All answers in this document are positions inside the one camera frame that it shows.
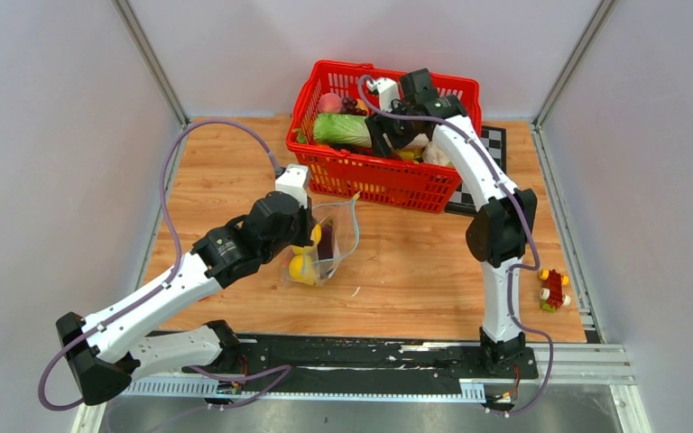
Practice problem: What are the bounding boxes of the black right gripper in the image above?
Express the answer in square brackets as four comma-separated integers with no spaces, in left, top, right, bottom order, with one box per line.
[366,98,421,158]

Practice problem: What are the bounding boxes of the yellow pear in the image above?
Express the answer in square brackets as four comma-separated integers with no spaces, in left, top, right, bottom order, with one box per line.
[288,253,318,285]

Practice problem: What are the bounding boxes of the purple eggplant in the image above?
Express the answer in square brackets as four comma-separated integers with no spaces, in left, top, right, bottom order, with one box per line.
[318,223,336,262]

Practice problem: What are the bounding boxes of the clear zip top bag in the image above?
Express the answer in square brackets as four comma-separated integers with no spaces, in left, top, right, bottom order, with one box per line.
[281,193,361,286]

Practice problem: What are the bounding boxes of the pink peach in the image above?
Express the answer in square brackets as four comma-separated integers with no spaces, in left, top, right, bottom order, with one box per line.
[317,92,344,114]

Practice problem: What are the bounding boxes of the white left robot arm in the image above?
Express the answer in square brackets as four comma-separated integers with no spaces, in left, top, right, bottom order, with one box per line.
[56,189,314,406]

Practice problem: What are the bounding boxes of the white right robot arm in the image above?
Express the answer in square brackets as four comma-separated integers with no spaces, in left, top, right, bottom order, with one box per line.
[357,69,537,377]

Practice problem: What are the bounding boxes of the white cauliflower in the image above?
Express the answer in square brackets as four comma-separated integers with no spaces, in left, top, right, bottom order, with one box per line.
[421,142,453,167]

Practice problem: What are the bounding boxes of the dark purple grapes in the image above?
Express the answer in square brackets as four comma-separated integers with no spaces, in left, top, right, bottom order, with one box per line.
[339,97,369,116]

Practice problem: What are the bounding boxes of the white green napa cabbage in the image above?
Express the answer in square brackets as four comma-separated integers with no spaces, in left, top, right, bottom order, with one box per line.
[312,113,372,148]

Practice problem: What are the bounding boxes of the black white checkerboard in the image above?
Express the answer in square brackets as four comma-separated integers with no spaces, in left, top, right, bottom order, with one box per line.
[444,125,507,217]

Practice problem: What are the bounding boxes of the red plastic shopping basket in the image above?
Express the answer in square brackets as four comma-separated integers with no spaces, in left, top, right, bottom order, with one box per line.
[286,60,461,213]

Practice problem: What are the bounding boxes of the red toy car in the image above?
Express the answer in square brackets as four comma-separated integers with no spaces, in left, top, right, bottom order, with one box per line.
[539,269,571,312]

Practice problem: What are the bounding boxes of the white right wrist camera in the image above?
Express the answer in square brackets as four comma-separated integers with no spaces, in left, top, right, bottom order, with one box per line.
[366,78,401,112]

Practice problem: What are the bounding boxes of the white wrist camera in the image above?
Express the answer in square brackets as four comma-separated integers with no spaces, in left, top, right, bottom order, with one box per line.
[275,164,311,208]
[366,78,401,112]

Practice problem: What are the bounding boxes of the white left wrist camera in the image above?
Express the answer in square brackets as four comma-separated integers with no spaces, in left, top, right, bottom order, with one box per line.
[275,164,311,208]

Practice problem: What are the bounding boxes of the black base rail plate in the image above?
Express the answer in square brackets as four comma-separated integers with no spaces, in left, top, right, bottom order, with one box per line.
[203,334,539,395]

